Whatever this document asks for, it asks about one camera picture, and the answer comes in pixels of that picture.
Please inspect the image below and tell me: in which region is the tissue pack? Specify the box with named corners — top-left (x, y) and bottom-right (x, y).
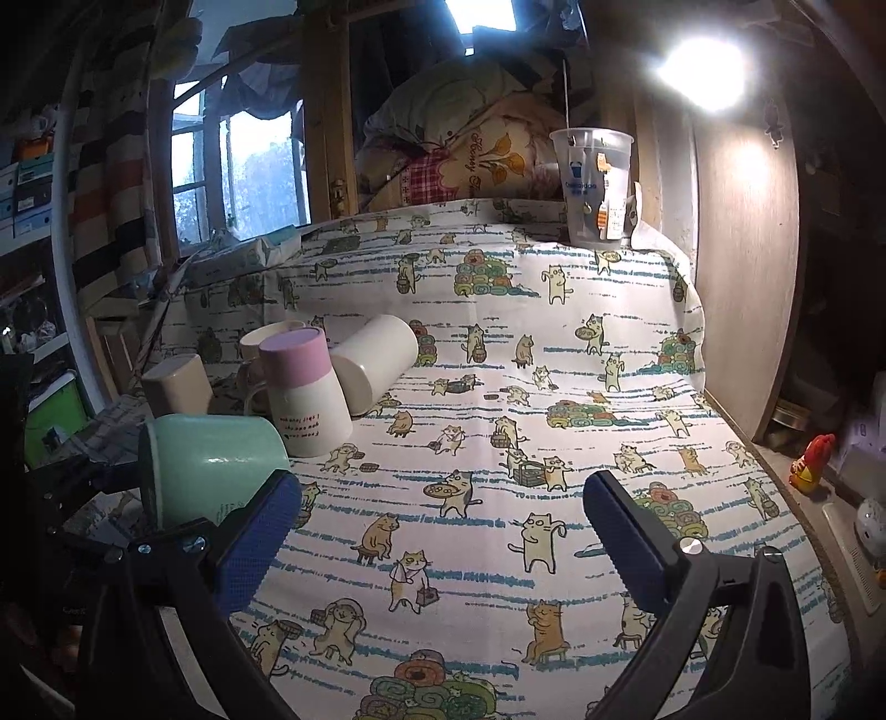
top-left (186, 232), bottom-right (303, 286)

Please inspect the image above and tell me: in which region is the window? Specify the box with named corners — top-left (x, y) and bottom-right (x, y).
top-left (169, 76), bottom-right (310, 245)

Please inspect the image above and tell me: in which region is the bright lamp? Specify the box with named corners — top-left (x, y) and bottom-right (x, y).
top-left (647, 34), bottom-right (750, 113)

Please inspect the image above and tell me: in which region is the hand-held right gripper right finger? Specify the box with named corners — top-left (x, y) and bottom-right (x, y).
top-left (583, 471), bottom-right (812, 720)

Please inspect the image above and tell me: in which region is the beige cup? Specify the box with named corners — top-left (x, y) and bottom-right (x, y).
top-left (140, 353), bottom-right (214, 420)

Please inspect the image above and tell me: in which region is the red rooster figurine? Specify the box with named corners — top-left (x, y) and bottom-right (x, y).
top-left (789, 434), bottom-right (837, 495)

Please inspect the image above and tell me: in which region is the floral beige quilt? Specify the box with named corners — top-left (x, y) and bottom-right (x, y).
top-left (360, 93), bottom-right (572, 212)

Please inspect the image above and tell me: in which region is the plain white cup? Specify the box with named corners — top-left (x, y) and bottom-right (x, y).
top-left (329, 314), bottom-right (420, 416)

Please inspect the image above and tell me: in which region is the clear plastic cup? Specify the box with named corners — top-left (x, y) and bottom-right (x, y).
top-left (550, 128), bottom-right (636, 251)

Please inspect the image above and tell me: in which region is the stack of shoe boxes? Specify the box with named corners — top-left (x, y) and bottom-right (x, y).
top-left (0, 135), bottom-right (56, 238)

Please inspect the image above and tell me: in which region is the green plastic bin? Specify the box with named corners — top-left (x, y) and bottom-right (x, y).
top-left (23, 374), bottom-right (92, 466)

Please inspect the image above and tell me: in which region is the wooden cabinet panel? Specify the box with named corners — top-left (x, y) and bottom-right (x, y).
top-left (692, 83), bottom-right (805, 439)

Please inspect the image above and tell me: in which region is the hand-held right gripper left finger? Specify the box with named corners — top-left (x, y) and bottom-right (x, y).
top-left (48, 469), bottom-right (306, 720)

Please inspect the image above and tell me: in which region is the cat printed tablecloth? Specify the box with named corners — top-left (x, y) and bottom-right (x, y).
top-left (138, 197), bottom-right (856, 720)

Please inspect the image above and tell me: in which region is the pink and white cup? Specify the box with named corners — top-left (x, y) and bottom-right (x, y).
top-left (258, 327), bottom-right (354, 459)

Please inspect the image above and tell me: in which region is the cream mug with handle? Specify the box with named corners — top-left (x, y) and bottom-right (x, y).
top-left (237, 320), bottom-right (309, 416)

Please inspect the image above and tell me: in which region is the grey curtain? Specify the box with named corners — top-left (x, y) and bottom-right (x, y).
top-left (208, 59), bottom-right (306, 126)

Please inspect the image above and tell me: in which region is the ceiling light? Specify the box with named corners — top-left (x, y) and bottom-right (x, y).
top-left (443, 0), bottom-right (522, 35)

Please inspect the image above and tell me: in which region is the mint green cup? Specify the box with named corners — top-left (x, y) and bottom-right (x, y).
top-left (138, 414), bottom-right (292, 531)

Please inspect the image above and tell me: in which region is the striped hanging cloth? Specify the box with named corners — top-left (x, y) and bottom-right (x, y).
top-left (73, 86), bottom-right (165, 292)

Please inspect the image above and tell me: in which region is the white round ornament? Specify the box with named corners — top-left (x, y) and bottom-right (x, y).
top-left (854, 498), bottom-right (886, 556)

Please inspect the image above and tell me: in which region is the white green quilt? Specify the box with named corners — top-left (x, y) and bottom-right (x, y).
top-left (363, 55), bottom-right (527, 150)

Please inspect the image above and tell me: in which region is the white curved pipe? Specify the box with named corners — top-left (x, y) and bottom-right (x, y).
top-left (51, 28), bottom-right (112, 416)

